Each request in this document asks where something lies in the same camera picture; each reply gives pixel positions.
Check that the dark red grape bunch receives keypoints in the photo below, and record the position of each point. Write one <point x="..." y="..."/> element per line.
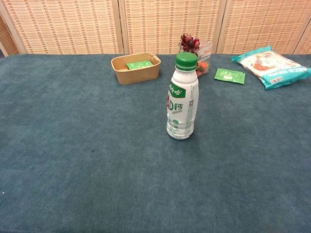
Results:
<point x="188" y="41"/>

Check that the white bottle with green label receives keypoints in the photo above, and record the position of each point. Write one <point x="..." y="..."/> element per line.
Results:
<point x="182" y="109"/>

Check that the brown paper bowl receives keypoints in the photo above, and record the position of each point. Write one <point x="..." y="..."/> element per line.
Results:
<point x="136" y="76"/>

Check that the green bottle cap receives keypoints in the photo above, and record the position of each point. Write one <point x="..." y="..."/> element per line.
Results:
<point x="186" y="61"/>

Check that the clear plastic snack package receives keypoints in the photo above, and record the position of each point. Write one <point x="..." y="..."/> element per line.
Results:
<point x="206" y="55"/>

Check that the green sachet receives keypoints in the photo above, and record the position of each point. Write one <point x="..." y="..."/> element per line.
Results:
<point x="138" y="64"/>
<point x="229" y="75"/>

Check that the teal and white snack bag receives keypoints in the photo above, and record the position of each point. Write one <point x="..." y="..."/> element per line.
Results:
<point x="272" y="65"/>

